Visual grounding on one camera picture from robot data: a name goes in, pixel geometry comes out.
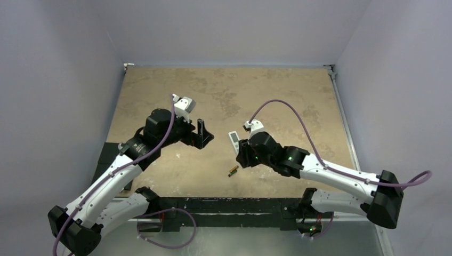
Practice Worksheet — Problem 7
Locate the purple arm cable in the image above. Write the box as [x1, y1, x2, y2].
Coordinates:
[248, 99, 433, 189]
[51, 94, 176, 256]

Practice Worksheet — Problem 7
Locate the gold AAA battery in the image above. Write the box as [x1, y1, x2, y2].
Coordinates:
[230, 165, 239, 172]

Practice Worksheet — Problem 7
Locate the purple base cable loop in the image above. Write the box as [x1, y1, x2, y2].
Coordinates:
[136, 207, 197, 250]

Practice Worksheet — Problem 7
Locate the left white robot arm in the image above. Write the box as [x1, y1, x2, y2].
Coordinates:
[48, 108, 214, 255]

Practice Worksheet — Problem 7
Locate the white remote control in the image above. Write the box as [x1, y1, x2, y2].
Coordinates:
[228, 131, 240, 155]

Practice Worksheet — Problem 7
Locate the aluminium frame rail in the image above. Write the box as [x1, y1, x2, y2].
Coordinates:
[323, 65, 361, 171]

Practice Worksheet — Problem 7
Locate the green AAA battery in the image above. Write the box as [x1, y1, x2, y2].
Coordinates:
[228, 170, 237, 177]

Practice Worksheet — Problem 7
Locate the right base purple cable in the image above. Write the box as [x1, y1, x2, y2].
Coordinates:
[301, 214, 335, 242]

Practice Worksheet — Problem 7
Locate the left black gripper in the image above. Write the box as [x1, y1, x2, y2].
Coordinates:
[158, 110, 213, 149]

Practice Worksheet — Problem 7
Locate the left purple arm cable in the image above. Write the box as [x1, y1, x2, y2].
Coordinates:
[51, 94, 176, 256]

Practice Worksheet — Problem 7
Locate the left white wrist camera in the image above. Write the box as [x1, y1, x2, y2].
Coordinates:
[172, 94, 196, 122]

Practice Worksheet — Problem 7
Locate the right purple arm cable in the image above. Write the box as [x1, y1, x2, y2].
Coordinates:
[248, 99, 433, 189]

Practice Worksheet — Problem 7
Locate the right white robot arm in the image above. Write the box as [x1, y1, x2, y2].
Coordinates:
[228, 132, 404, 229]

